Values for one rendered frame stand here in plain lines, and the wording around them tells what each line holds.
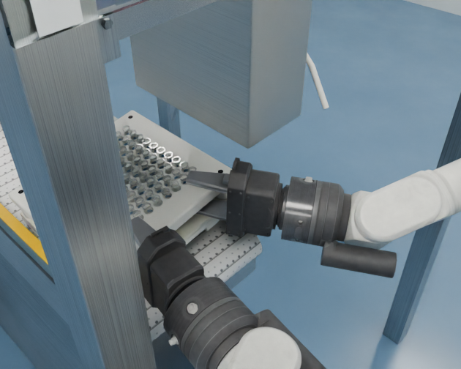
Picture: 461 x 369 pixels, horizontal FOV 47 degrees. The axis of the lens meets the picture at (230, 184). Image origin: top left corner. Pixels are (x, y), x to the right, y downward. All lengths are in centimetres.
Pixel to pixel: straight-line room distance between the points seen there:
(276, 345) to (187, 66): 34
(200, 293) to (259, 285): 137
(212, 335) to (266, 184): 23
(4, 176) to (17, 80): 68
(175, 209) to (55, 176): 37
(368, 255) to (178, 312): 27
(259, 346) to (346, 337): 134
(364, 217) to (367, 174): 180
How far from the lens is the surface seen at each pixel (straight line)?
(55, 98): 37
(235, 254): 82
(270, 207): 71
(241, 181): 70
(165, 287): 63
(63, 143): 38
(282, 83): 66
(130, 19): 46
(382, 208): 70
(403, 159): 262
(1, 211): 89
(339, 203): 71
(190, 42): 65
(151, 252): 63
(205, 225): 79
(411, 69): 337
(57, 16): 34
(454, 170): 76
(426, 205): 71
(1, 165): 105
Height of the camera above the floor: 155
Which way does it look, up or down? 41 degrees down
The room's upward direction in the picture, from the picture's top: straight up
